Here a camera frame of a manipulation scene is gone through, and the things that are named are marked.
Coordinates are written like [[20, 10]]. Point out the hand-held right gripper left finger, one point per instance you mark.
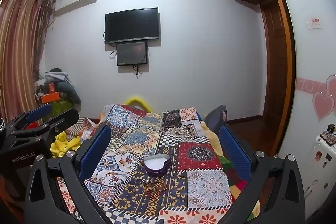
[[95, 150]]

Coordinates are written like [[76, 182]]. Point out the striped white cloth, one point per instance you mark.
[[84, 128]]

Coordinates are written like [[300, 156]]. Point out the white appliance with stickers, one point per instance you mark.
[[320, 174]]

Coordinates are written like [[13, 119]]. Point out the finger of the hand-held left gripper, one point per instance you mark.
[[65, 119], [39, 111]]

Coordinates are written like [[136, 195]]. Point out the pink band sticker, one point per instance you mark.
[[305, 85]]

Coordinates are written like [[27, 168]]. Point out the pile of clothes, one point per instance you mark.
[[67, 87]]

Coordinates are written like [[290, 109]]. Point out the grey bag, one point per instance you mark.
[[214, 120]]

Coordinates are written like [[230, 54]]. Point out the black wall television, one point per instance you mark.
[[131, 26]]

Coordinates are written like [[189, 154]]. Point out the yellow cloth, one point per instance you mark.
[[64, 145]]

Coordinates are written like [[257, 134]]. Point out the white air conditioner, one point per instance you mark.
[[76, 1]]

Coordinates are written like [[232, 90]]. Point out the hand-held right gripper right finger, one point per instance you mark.
[[233, 153]]

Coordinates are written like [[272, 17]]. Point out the small black wall monitor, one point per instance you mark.
[[132, 53]]

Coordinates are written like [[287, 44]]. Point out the white paper note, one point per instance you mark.
[[315, 23]]

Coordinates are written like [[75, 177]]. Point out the green box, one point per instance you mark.
[[61, 107]]

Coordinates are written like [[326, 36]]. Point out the striped red curtain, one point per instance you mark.
[[21, 56]]

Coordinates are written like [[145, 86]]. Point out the yellow foam tube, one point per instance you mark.
[[137, 100]]

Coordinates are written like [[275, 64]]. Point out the white sliding wardrobe door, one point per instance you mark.
[[309, 56]]

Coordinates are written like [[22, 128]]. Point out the pink heart stickers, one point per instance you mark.
[[323, 104]]

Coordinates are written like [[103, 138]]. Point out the orange box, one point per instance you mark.
[[50, 97]]

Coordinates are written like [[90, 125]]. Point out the patchwork printed blanket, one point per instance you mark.
[[199, 182]]

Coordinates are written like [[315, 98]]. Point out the wooden door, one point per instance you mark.
[[274, 69]]

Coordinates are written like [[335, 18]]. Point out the purple heart-shaped jewelry box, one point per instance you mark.
[[155, 171]]

